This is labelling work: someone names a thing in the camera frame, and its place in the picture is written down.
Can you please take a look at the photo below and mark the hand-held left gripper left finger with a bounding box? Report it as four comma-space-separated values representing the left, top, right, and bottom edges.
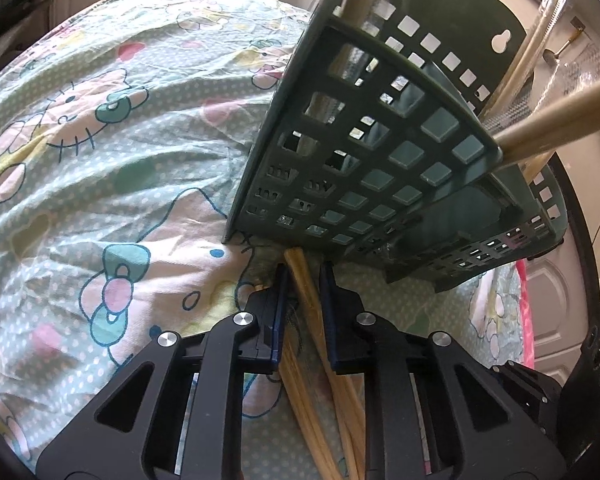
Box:
35, 262, 288, 480

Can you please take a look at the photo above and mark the cartoon cat printed tablecloth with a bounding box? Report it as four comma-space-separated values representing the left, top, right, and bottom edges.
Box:
0, 0, 536, 480

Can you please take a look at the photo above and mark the black kitchen countertop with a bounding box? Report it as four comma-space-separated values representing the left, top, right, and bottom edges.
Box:
550, 152, 600, 308

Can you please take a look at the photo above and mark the green plastic utensil basket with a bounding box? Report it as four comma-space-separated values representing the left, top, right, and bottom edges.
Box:
222, 0, 568, 295

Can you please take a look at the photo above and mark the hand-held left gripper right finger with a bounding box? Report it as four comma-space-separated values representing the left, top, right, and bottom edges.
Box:
319, 260, 566, 480

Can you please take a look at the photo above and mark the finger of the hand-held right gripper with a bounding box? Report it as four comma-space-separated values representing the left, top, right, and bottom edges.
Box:
492, 359, 565, 443

